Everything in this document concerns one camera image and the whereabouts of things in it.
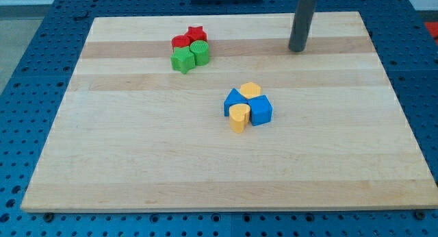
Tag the red round block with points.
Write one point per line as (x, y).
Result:
(180, 41)

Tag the blue triangle block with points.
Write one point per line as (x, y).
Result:
(233, 98)

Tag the blue cube block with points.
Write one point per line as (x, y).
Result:
(260, 110)

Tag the red object at right edge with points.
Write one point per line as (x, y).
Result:
(432, 27)

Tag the wooden board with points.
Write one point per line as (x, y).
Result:
(133, 135)

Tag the yellow heart block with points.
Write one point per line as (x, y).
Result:
(239, 117)

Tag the green star block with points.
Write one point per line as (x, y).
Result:
(182, 59)

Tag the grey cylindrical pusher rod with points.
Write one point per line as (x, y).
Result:
(301, 25)

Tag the yellow hexagon block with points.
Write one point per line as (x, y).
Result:
(250, 90)

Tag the green cylinder block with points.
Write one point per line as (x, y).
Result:
(200, 49)

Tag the red star block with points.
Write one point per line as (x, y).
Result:
(196, 33)

